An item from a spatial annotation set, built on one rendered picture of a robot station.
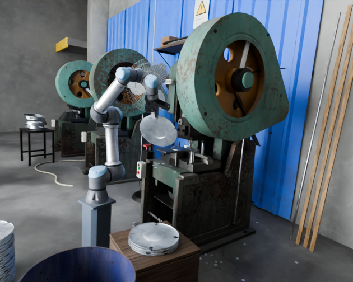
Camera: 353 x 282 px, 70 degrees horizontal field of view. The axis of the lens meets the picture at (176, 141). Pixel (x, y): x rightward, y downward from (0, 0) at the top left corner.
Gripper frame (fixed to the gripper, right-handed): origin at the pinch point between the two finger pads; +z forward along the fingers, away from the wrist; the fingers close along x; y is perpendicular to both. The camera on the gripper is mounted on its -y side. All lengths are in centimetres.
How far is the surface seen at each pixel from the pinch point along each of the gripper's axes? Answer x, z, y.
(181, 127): -11.4, 22.6, -17.4
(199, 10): -244, 45, -26
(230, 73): -19, -27, -47
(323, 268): 73, 73, -132
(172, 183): 30, 42, -14
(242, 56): -30, -33, -54
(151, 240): 80, 12, -6
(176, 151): 8.8, 28.5, -14.7
